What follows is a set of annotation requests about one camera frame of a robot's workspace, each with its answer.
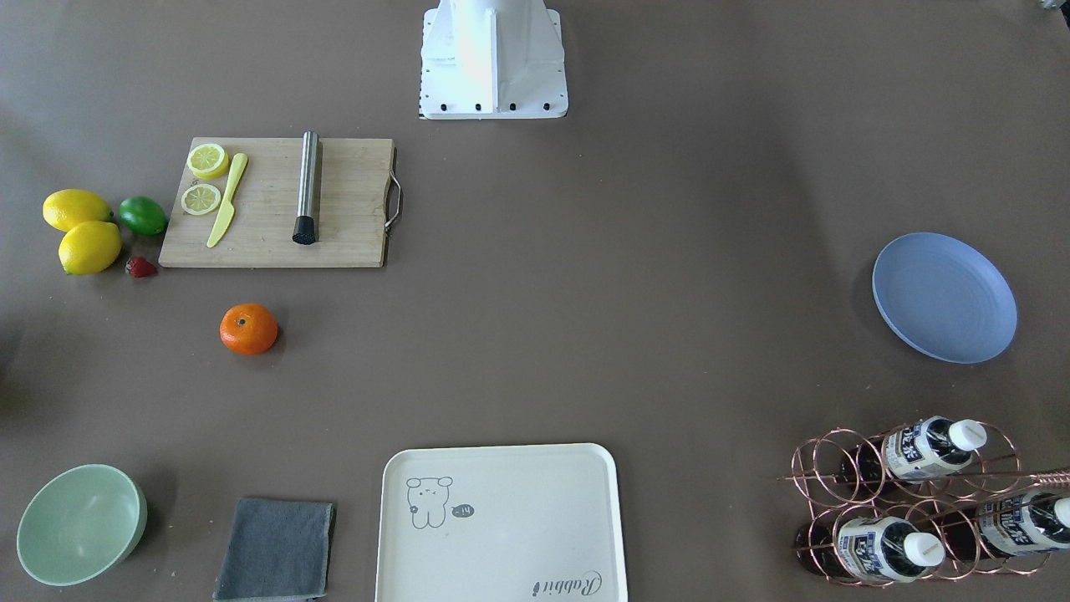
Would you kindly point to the tea bottle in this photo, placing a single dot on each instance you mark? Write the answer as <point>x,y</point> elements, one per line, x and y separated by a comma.
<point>872,551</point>
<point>906,457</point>
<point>1033,523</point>

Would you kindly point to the red strawberry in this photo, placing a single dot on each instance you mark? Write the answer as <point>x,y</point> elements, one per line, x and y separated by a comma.
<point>140,267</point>

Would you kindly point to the grey folded cloth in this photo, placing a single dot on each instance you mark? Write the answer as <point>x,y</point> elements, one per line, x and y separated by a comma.
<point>277,551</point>

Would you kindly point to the cream rabbit tray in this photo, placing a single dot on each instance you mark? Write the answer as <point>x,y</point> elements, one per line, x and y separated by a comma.
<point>501,523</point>

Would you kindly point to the bamboo cutting board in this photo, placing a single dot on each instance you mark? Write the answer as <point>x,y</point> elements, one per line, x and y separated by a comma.
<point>351,209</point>

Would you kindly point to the yellow lemon near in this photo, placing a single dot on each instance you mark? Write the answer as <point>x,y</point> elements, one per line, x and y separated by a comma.
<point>90,247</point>

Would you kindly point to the yellow lemon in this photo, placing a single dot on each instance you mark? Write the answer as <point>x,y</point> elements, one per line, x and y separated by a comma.
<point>65,209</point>
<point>90,247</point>

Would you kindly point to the blue plate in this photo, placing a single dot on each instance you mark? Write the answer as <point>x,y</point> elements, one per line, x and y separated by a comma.
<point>944,299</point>

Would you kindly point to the steel muddler black tip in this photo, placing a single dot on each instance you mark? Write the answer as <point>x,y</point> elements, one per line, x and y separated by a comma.
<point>305,229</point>

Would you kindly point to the yellow lemon far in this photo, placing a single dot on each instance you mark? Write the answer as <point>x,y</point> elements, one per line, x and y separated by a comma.
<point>65,209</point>

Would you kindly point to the tea bottle lower outer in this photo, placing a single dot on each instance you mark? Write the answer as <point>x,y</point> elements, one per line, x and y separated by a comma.
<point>1033,523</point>

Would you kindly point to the green bowl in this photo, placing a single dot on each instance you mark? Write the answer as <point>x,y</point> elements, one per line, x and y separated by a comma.
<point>80,525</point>

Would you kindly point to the lemon half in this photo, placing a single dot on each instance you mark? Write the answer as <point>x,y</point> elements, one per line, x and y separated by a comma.
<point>208,161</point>

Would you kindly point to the orange mandarin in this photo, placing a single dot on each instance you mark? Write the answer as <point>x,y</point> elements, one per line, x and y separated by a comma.
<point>248,329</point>

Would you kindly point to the copper wire bottle rack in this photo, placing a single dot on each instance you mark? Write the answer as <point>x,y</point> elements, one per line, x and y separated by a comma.
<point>997,471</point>

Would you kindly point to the lemon slice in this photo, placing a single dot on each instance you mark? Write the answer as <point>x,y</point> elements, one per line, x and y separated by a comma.
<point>200,199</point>

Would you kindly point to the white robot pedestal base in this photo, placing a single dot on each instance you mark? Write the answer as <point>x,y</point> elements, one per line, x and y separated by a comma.
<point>492,60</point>

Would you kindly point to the yellow plastic knife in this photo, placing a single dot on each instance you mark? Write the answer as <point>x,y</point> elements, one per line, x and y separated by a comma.
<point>226,211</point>

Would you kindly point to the green lime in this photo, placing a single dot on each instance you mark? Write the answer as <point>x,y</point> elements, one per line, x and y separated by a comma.
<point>143,216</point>

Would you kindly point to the tea bottle top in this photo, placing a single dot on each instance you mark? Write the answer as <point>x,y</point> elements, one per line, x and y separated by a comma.
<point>906,457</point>

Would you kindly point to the tea bottle lower middle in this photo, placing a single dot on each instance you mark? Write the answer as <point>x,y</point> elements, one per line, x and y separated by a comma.
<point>872,551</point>

